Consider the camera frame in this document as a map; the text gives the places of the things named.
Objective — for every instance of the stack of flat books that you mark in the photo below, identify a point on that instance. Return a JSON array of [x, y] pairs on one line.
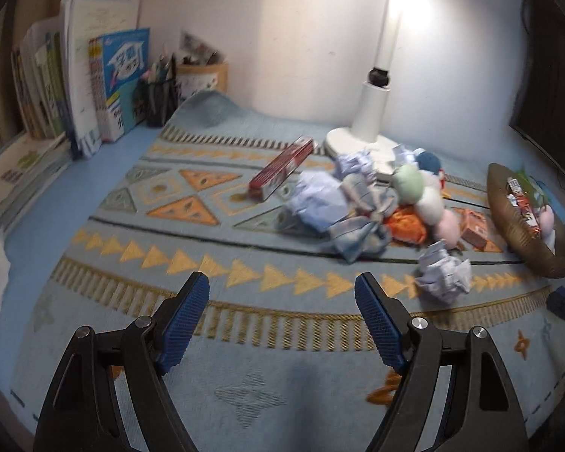
[[19, 169]]

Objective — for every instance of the orange cardboard box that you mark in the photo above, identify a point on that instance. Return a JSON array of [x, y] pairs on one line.
[[473, 228]]

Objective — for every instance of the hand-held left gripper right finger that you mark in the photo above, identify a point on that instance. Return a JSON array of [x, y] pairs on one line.
[[376, 320]]

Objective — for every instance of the white paper ball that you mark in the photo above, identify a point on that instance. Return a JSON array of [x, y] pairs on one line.
[[445, 268], [318, 202]]

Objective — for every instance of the blue plush toy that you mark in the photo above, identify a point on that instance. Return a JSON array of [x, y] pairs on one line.
[[428, 160]]

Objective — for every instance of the red plush toy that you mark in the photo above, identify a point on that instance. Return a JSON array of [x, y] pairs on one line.
[[445, 178]]

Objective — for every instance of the grey striped cloth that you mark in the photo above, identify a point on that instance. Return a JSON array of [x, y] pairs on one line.
[[358, 240]]

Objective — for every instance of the row of upright books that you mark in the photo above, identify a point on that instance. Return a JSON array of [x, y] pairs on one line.
[[42, 84]]

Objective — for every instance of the black flat screen television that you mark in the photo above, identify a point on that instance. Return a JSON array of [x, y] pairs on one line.
[[551, 80]]

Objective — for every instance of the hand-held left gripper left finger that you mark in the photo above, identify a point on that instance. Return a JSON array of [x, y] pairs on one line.
[[188, 320]]

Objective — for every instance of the brown ribbed glass bowl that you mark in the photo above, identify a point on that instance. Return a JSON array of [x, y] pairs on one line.
[[513, 245]]

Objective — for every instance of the blue cover book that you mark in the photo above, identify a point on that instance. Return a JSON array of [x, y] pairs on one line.
[[122, 70]]

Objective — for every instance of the wooden desk organizer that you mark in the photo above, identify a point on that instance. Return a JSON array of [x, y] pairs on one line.
[[202, 77]]

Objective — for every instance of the long red cardboard box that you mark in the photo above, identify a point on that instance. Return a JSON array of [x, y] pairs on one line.
[[285, 162]]

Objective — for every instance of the red brown snack packet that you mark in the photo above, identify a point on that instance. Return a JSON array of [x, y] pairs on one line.
[[522, 205]]

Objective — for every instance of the patterned blue table mat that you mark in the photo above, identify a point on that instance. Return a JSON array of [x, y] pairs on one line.
[[282, 386]]

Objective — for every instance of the pile of papers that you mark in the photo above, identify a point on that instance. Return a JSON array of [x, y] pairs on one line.
[[353, 165]]

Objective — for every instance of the white paper booklet stack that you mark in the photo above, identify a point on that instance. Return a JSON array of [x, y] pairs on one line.
[[89, 56]]

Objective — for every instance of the small white paper scrap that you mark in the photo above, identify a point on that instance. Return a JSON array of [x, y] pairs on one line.
[[403, 155]]

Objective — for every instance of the black mesh pen holder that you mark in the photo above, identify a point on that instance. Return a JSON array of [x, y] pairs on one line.
[[157, 101]]

